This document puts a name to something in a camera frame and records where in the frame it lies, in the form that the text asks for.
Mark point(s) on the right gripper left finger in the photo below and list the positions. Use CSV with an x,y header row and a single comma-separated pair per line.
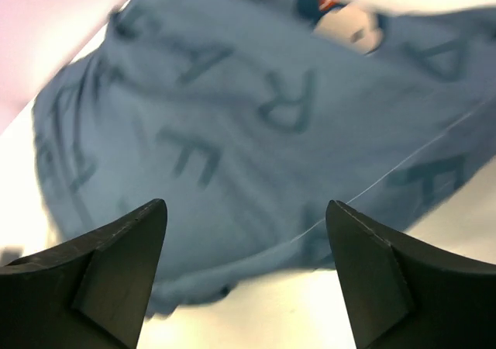
x,y
88,292

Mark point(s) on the blue cartoon print pillowcase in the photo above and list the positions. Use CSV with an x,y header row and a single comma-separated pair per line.
x,y
247,121

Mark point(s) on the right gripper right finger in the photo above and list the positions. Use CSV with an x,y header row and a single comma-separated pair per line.
x,y
401,292

